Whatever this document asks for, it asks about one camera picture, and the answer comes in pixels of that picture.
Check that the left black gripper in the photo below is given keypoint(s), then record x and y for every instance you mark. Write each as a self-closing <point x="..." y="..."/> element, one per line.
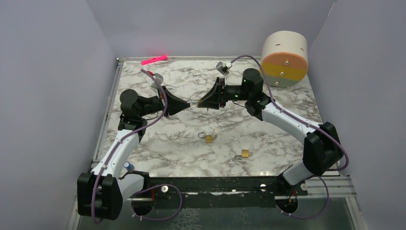
<point x="174" y="104"/>

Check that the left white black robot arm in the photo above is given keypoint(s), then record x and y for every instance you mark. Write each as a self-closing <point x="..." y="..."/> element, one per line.
<point x="101" y="192"/>

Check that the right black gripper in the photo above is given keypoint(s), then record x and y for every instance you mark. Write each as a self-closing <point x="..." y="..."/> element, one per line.
<point x="214" y="98"/>

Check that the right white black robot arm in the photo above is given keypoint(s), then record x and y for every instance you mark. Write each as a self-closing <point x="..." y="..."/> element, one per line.
<point x="320" y="142"/>

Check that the blue capacitor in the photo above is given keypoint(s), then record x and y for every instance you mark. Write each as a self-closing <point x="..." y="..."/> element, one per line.
<point x="128" y="166"/>

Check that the brass padlock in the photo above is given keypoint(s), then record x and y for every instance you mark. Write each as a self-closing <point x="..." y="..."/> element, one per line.
<point x="208" y="138"/>
<point x="245" y="154"/>
<point x="193" y="103"/>

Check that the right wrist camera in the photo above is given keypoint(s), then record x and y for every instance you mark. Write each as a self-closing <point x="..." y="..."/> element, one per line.
<point x="224" y="68"/>

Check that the pink marker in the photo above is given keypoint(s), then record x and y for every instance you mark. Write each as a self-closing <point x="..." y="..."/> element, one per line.
<point x="154" y="59"/>

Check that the cream cylinder with coloured face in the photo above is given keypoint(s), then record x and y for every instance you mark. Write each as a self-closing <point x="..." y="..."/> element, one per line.
<point x="284" y="58"/>

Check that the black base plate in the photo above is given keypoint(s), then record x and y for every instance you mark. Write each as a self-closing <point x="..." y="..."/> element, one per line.
<point x="214" y="192"/>

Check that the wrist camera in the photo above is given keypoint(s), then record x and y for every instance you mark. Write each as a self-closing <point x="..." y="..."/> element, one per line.
<point x="224" y="68"/>
<point x="157" y="80"/>

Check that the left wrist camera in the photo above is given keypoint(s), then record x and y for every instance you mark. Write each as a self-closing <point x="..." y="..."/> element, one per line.
<point x="157" y="80"/>

